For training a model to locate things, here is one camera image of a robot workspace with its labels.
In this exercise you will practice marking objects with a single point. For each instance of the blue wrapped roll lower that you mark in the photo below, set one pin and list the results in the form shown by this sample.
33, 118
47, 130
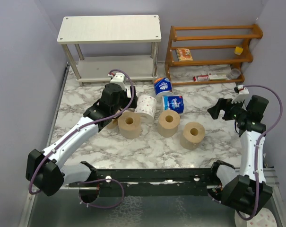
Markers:
174, 103

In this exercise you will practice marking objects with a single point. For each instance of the aluminium rail frame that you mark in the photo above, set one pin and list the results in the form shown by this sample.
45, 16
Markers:
271, 177

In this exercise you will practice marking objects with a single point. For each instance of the brown wooden rack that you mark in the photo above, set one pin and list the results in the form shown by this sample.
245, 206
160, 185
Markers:
245, 56

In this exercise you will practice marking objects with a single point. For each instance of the clear plastic cup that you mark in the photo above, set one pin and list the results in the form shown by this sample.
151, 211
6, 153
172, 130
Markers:
234, 73

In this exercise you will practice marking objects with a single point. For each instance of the blue wrapped roll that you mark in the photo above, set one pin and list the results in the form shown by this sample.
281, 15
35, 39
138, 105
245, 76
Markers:
163, 87
174, 103

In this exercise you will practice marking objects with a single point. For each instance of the yellow cap jar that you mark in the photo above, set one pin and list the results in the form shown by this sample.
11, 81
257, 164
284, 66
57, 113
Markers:
238, 50

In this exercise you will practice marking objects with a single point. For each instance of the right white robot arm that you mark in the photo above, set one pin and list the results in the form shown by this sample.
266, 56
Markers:
245, 191

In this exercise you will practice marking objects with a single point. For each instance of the orange patterned booklet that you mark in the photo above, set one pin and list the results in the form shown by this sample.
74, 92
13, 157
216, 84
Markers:
184, 54

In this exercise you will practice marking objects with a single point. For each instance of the white two-tier shelf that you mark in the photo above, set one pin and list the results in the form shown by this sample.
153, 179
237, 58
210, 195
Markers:
120, 29

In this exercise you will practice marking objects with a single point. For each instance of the white red-dotted roll front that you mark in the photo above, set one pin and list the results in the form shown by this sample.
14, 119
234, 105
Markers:
146, 108

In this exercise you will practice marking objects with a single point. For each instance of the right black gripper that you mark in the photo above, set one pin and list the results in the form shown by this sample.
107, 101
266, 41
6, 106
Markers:
225, 104

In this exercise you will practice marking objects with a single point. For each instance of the white dotted roll bottom corner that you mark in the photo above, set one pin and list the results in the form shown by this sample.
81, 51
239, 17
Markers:
264, 218

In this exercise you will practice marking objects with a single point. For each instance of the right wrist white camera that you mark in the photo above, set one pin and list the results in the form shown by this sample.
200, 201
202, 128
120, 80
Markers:
242, 92

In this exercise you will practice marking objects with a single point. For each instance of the wrist white camera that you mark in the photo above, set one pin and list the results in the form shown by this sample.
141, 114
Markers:
242, 92
118, 78

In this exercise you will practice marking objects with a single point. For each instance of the black base crossbar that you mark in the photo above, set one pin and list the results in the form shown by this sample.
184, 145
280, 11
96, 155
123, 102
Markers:
150, 182

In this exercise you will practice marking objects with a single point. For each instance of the blue wrapped roll upper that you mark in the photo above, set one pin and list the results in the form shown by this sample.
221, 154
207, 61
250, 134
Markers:
163, 87

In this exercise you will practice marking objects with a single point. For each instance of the red white box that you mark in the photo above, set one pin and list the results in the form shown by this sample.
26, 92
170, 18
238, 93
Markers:
201, 78

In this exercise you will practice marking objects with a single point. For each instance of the white green box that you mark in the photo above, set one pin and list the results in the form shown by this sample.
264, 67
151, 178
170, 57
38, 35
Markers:
216, 77

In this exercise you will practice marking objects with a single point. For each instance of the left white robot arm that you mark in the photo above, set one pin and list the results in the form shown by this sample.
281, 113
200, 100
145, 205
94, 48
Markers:
46, 169

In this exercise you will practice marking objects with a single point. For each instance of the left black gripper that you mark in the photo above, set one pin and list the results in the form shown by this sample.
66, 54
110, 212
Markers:
127, 100

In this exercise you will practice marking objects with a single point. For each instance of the brown paper roll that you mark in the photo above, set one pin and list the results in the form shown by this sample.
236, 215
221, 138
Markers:
112, 124
129, 125
192, 135
168, 122

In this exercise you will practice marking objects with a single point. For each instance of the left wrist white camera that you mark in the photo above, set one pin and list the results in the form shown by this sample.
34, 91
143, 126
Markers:
118, 78

